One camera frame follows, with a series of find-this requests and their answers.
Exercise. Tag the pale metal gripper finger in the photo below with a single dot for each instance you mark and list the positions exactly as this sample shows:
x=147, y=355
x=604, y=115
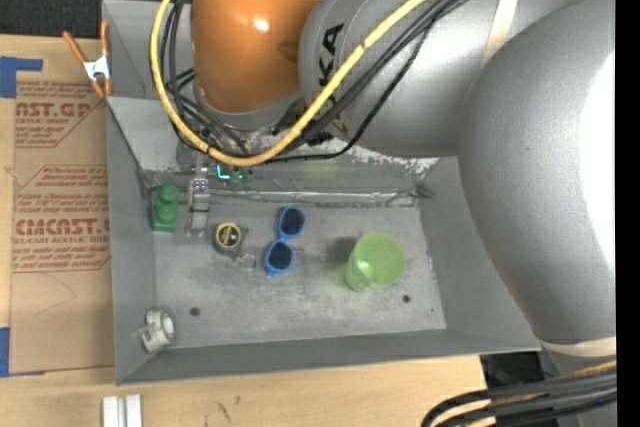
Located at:
x=190, y=220
x=202, y=202

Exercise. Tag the green toy building brick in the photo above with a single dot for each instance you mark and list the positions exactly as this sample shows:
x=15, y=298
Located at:
x=166, y=210

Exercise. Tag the yellow and black tape measure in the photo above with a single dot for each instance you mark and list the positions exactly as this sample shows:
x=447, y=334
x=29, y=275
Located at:
x=227, y=236

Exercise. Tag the blue sunglasses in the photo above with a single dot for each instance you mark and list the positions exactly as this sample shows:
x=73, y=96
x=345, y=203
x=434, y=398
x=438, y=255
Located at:
x=279, y=256

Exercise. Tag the white plastic fitting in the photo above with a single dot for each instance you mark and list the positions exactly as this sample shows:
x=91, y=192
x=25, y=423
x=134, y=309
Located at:
x=157, y=330

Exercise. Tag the grey metal bin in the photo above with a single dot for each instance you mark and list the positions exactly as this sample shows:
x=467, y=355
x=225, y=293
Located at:
x=310, y=315

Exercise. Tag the brown cardboard board red print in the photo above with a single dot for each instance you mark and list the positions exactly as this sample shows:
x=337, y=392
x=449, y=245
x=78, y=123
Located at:
x=55, y=305

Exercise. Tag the light green plastic cup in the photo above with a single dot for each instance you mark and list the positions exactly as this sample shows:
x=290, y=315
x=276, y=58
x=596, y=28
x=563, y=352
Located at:
x=376, y=262

